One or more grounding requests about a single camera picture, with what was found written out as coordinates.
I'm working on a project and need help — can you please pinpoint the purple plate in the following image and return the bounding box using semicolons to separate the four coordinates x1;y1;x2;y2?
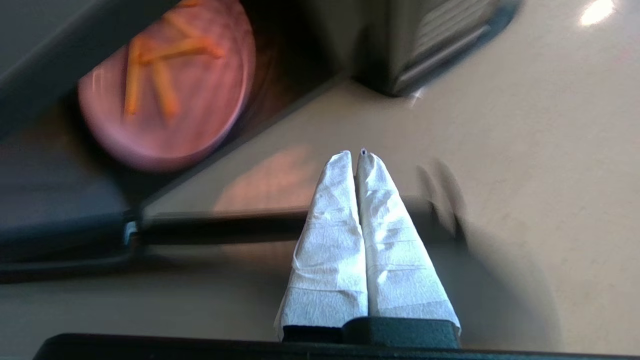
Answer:
77;0;257;173

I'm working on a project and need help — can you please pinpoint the silver black microwave oven body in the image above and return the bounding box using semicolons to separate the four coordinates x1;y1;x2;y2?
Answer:
0;0;506;226

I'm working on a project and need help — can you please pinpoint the right gripper right finger wrapped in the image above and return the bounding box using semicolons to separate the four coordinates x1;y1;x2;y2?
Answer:
356;149;462;336

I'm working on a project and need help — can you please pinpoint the right gripper left finger wrapped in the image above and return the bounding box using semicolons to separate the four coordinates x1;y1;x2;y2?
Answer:
274;151;369;343

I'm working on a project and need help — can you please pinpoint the french fry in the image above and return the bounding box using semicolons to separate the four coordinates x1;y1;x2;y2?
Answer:
151;60;181;121
140;37;226;63
165;0;203;41
124;40;144;118

